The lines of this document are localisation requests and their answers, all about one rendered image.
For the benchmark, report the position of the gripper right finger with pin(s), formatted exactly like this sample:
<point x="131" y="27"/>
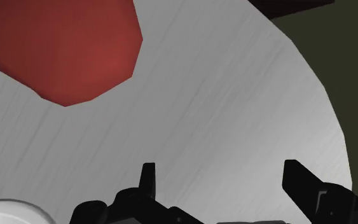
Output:
<point x="309" y="189"/>

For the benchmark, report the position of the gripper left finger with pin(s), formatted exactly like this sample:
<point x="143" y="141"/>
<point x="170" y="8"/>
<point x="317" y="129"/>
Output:
<point x="135" y="204"/>

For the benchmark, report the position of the white round cup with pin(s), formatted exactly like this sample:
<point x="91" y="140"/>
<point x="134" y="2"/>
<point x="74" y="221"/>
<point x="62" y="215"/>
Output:
<point x="8" y="214"/>

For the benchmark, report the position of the red apple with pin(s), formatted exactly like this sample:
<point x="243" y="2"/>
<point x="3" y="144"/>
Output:
<point x="64" y="49"/>

